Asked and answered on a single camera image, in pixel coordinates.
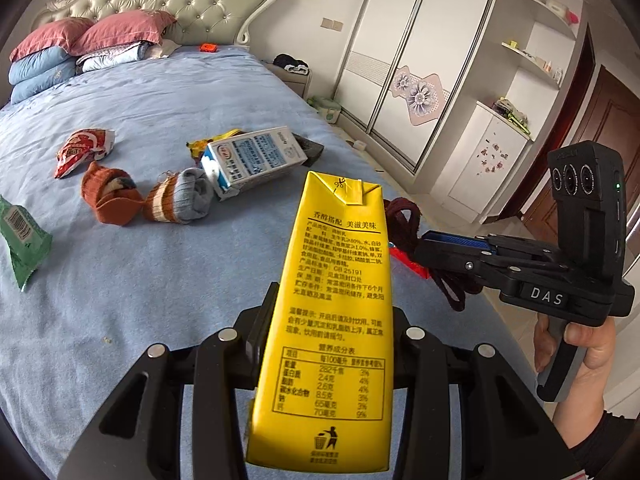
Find dark red rope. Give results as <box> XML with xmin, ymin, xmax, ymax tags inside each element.
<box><xmin>382</xmin><ymin>197</ymin><xmax>483</xmax><ymax>314</ymax></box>

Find grey nightstand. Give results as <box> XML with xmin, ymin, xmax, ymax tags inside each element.
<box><xmin>265</xmin><ymin>62</ymin><xmax>314</xmax><ymax>102</ymax></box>

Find white corner shelf unit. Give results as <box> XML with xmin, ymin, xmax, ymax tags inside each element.
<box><xmin>432</xmin><ymin>0</ymin><xmax>590</xmax><ymax>211</ymax></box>

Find brown wooden door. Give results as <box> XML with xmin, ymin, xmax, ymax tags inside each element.
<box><xmin>510</xmin><ymin>65</ymin><xmax>640</xmax><ymax>248</ymax></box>

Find yellow snack wrapper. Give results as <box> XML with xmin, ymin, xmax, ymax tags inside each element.
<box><xmin>186</xmin><ymin>129</ymin><xmax>246</xmax><ymax>163</ymax></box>

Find orange striped sock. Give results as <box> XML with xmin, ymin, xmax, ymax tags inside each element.
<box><xmin>144</xmin><ymin>177</ymin><xmax>193</xmax><ymax>224</ymax></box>

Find blue pillow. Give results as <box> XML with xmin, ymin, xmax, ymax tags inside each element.
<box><xmin>10</xmin><ymin>72</ymin><xmax>82</xmax><ymax>106</ymax></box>
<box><xmin>9</xmin><ymin>47</ymin><xmax>83</xmax><ymax>87</ymax></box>

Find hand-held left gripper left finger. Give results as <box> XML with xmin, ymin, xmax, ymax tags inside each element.
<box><xmin>57</xmin><ymin>281</ymin><xmax>281</xmax><ymax>480</ymax></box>

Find white cloth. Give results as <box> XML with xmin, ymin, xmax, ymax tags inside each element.
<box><xmin>150</xmin><ymin>40</ymin><xmax>184</xmax><ymax>59</ymax></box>

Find yellow drink carton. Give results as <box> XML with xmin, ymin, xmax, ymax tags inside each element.
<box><xmin>245</xmin><ymin>170</ymin><xmax>396</xmax><ymax>472</ymax></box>

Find red plastic piece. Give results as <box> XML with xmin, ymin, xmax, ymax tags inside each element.
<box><xmin>387</xmin><ymin>246</ymin><xmax>431</xmax><ymax>281</ymax></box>

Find white milk carton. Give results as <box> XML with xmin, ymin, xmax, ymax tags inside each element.
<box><xmin>200</xmin><ymin>126</ymin><xmax>309</xmax><ymax>202</ymax></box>

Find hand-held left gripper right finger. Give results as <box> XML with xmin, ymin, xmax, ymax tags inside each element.
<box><xmin>387</xmin><ymin>305</ymin><xmax>576</xmax><ymax>480</ymax></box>

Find black foam block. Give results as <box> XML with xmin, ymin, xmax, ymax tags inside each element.
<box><xmin>292</xmin><ymin>133</ymin><xmax>325</xmax><ymax>169</ymax></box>

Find black clothes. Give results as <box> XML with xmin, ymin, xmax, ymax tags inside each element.
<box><xmin>272</xmin><ymin>53</ymin><xmax>310</xmax><ymax>76</ymax></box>

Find pile of small items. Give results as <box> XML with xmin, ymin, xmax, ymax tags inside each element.
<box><xmin>492</xmin><ymin>100</ymin><xmax>532</xmax><ymax>135</ymax></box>

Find bed with tufted headboard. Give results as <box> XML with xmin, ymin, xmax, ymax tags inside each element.
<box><xmin>0</xmin><ymin>0</ymin><xmax>571</xmax><ymax>480</ymax></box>

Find person's right forearm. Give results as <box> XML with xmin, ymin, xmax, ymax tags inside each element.
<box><xmin>567</xmin><ymin>407</ymin><xmax>640</xmax><ymax>480</ymax></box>

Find red snack packet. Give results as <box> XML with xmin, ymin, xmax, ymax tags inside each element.
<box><xmin>54</xmin><ymin>129</ymin><xmax>116</xmax><ymax>180</ymax></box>

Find white sliding wardrobe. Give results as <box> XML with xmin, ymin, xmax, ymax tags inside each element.
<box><xmin>335</xmin><ymin>0</ymin><xmax>506</xmax><ymax>174</ymax></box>

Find green snack packet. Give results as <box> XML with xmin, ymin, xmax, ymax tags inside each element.
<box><xmin>0</xmin><ymin>195</ymin><xmax>53</xmax><ymax>293</ymax></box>

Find grey sock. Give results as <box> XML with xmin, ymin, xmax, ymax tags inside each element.
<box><xmin>175</xmin><ymin>167</ymin><xmax>221</xmax><ymax>224</ymax></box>

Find pink pillow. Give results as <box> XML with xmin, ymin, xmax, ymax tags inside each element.
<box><xmin>67</xmin><ymin>9</ymin><xmax>178</xmax><ymax>57</ymax></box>
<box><xmin>10</xmin><ymin>16</ymin><xmax>96</xmax><ymax>63</ymax></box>

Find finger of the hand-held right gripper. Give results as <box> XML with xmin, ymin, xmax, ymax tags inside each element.
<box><xmin>414</xmin><ymin>240</ymin><xmax>523</xmax><ymax>287</ymax></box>
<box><xmin>422</xmin><ymin>230</ymin><xmax>553</xmax><ymax>261</ymax></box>

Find person's right hand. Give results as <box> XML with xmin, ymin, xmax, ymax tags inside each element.
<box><xmin>532</xmin><ymin>316</ymin><xmax>621</xmax><ymax>413</ymax></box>

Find folded patterned quilt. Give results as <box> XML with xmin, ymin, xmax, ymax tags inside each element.
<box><xmin>80</xmin><ymin>40</ymin><xmax>166</xmax><ymax>74</ymax></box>

